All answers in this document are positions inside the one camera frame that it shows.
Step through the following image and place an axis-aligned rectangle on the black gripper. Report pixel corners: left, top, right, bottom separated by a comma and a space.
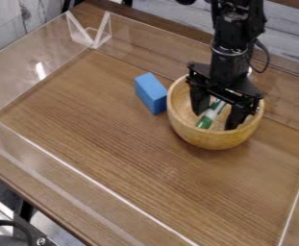
186, 62, 263, 130

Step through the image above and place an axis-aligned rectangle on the green and white marker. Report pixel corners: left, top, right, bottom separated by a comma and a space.
197, 99, 226, 129

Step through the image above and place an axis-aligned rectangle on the brown wooden bowl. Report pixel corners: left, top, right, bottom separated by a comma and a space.
167, 76, 265, 150

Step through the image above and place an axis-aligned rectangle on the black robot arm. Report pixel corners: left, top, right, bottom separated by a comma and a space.
186, 0, 270, 130

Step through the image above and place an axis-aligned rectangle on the blue rectangular block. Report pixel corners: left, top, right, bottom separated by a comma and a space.
135, 72, 167, 115

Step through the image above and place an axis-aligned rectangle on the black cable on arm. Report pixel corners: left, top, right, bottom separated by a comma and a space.
246, 37, 270, 74

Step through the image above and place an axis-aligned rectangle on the clear acrylic corner bracket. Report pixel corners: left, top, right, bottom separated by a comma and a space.
66, 12, 112, 49

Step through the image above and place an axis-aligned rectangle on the black metal frame piece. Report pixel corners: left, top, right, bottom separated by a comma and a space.
12, 215, 59, 246

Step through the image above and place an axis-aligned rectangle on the black cable lower left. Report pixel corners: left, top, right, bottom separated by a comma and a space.
0, 219, 31, 246

